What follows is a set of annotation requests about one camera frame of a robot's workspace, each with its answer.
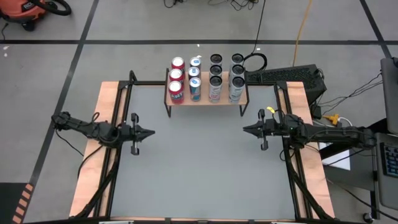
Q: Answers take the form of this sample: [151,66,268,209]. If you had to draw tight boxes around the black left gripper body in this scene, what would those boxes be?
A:
[121,113,140,156]

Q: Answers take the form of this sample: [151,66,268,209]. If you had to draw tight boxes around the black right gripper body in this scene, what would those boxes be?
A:
[259,108,274,151]

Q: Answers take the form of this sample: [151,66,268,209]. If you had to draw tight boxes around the white Celsius can blue palm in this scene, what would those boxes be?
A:
[228,76,246,105]

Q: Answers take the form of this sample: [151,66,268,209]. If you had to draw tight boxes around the red Fanta can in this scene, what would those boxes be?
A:
[169,68,184,82]
[170,56,186,71]
[168,80,185,105]

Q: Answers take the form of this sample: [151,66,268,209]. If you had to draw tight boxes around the white Celsius can red patch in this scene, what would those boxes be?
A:
[208,75,224,104]
[209,53,223,67]

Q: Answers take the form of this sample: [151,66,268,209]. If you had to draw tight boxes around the white Celsius can blue print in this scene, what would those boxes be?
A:
[229,63,246,78]

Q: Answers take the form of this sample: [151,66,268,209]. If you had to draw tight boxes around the white Celsius can blue band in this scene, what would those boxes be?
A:
[230,52,245,66]

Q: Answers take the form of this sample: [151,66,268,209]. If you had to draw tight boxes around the wood table side board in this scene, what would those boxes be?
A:
[68,81,125,218]
[281,81,336,218]

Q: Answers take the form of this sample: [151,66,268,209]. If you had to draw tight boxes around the white paper sheet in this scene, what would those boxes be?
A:
[319,141,351,171]

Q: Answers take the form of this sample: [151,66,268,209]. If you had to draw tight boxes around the grey laptop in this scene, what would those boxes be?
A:
[374,132,398,210]

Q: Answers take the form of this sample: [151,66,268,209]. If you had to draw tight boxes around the grey monitor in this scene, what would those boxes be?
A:
[381,57,398,134]

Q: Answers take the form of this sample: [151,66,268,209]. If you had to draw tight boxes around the black mat orange stripes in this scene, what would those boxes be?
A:
[0,182,35,224]

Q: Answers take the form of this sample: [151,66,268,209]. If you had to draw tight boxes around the orange shop vacuum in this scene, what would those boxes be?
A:
[0,0,73,32]

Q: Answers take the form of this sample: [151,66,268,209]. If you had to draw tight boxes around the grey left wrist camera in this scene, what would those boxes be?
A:
[119,123,132,142]

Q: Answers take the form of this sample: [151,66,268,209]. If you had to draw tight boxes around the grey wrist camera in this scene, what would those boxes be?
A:
[272,120,287,138]
[119,123,132,142]

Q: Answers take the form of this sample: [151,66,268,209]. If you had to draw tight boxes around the black arm base cable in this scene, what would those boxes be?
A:
[275,146,295,162]

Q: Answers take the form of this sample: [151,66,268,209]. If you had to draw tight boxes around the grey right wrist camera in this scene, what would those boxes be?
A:
[272,120,287,138]

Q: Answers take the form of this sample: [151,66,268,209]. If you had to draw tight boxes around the black frame brace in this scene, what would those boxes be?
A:
[286,161,331,220]
[77,149,123,218]

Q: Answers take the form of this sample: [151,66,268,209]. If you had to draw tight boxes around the wood shelf black metal frame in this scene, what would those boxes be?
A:
[164,68,251,118]

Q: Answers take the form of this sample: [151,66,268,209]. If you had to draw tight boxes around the black looped floor cable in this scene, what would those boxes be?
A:
[243,0,268,73]

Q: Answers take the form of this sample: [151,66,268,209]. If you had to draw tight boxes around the yellow cable connector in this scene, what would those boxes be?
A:
[322,113,340,124]

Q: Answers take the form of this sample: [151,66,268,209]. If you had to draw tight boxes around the orange hanging cord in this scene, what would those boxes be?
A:
[292,0,313,67]

